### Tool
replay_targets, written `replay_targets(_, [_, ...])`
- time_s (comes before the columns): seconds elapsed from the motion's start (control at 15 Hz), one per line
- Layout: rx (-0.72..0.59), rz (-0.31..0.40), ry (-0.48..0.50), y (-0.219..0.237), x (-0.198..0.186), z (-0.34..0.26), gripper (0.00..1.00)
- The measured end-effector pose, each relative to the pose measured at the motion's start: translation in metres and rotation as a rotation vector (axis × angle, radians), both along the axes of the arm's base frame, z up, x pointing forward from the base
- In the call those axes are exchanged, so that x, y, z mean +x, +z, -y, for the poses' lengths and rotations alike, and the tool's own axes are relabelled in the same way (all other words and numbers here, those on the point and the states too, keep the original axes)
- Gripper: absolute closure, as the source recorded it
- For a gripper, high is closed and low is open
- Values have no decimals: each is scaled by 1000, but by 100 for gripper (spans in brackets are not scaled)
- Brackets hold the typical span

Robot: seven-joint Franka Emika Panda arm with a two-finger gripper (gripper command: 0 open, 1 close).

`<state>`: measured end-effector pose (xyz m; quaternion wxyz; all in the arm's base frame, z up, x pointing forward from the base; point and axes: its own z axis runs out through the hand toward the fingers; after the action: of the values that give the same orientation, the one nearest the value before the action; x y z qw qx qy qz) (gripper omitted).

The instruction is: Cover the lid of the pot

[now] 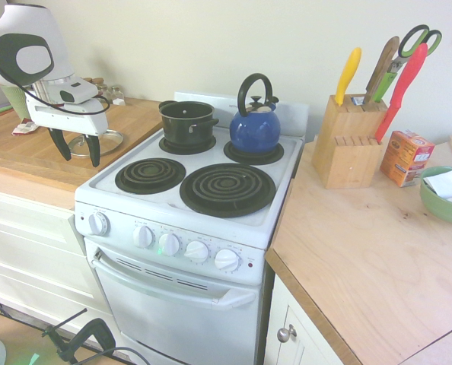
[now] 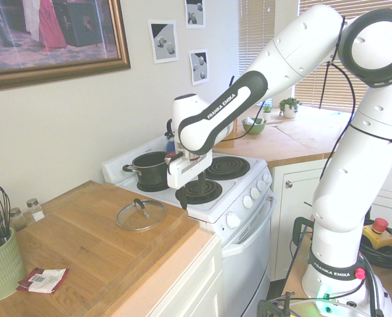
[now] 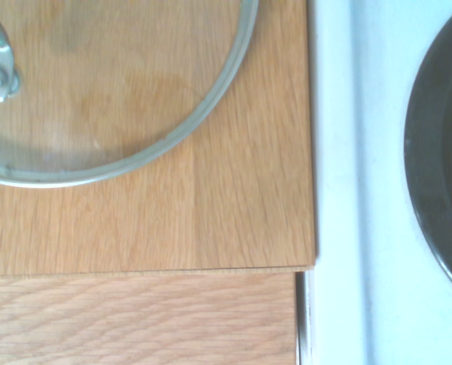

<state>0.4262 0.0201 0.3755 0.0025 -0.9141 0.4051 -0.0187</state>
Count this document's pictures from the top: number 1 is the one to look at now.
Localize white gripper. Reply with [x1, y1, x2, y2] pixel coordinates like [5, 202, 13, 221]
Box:
[24, 93, 110, 168]

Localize glass pot lid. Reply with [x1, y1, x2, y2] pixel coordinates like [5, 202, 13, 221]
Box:
[68, 129, 125, 158]

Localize black cooking pot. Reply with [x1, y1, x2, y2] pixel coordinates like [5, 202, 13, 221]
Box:
[158, 100, 220, 150]

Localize red white packet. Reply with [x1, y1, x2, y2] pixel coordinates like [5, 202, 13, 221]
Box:
[11, 117, 41, 137]

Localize large wooden butcher board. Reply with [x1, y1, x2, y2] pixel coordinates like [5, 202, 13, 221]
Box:
[0, 97, 164, 184]

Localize small coil burner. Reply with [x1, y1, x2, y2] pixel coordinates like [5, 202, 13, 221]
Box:
[223, 139, 285, 166]
[114, 157, 184, 195]
[158, 135, 218, 156]

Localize green ribbed utensil holder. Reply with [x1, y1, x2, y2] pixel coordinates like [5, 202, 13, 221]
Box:
[0, 84, 33, 120]

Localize white stove knob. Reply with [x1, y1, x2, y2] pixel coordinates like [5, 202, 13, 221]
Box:
[132, 224, 157, 250]
[88, 211, 112, 237]
[183, 240, 210, 266]
[158, 232, 181, 258]
[214, 248, 243, 274]

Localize white drawer cabinet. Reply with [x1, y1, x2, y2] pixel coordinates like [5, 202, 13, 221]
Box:
[0, 188, 110, 336]

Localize large coil burner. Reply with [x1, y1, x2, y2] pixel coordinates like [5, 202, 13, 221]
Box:
[179, 162, 278, 219]

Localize black table clamp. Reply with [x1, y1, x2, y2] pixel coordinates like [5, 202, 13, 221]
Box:
[43, 307, 117, 365]

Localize white electric stove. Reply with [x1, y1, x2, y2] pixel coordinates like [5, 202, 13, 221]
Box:
[73, 90, 310, 365]

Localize wooden knife block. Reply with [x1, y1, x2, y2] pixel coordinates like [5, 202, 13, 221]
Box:
[311, 94, 389, 190]

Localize round metal cabinet knob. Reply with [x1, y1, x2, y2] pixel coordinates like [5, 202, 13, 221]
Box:
[277, 324, 298, 344]

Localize white door cabinet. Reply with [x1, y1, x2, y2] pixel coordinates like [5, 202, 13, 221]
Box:
[266, 273, 349, 365]

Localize orange baking soda box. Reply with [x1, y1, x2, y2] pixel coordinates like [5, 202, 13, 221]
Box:
[379, 130, 436, 189]

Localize green grey scissors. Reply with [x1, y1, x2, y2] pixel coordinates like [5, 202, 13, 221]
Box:
[386, 24, 443, 74]

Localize green ceramic bowl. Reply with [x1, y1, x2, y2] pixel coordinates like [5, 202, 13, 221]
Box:
[419, 166, 452, 226]

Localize white paper towel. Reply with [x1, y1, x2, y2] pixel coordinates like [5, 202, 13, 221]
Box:
[423, 167, 452, 208]

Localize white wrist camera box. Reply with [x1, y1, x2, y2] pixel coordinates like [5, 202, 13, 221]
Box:
[58, 78, 98, 105]

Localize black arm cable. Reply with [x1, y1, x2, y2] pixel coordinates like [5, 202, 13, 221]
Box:
[0, 52, 112, 115]

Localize white oven door handle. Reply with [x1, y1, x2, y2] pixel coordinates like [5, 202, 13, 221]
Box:
[91, 249, 257, 311]

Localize blue kettle black handle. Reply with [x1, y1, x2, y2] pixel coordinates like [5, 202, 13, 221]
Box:
[228, 73, 282, 155]

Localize yellow handle knife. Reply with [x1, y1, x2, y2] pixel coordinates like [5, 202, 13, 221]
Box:
[334, 47, 363, 108]

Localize green handle knife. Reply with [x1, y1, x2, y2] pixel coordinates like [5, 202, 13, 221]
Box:
[372, 71, 399, 104]

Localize wooden handle knife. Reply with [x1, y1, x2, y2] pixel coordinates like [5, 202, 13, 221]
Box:
[363, 36, 401, 105]

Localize red handle knife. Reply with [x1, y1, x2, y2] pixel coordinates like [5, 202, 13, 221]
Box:
[374, 43, 429, 145]

